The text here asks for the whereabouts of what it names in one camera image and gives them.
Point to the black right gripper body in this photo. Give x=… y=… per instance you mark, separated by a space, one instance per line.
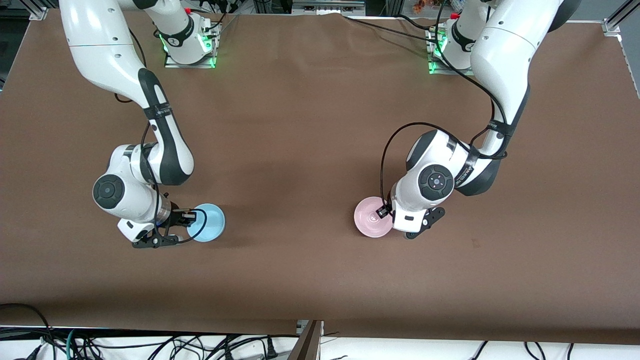
x=176 y=216

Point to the pink bowl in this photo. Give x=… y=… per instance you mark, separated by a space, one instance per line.
x=370 y=222

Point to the light blue bowl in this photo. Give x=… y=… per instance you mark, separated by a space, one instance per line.
x=212 y=225

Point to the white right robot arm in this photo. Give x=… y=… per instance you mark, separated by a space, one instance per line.
x=105 y=45

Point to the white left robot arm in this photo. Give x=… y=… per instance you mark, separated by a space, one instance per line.
x=500 y=65

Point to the brown table cover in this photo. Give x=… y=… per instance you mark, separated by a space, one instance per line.
x=300 y=125

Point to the black power plug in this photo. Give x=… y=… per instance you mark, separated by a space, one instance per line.
x=271 y=348

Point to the grey metal rack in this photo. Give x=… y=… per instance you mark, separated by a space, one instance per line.
x=325 y=7

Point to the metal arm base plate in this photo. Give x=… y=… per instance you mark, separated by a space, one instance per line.
x=172 y=63
x=435 y=70

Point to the aluminium corner bracket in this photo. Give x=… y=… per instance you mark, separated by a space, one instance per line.
x=39 y=14
x=611 y=27

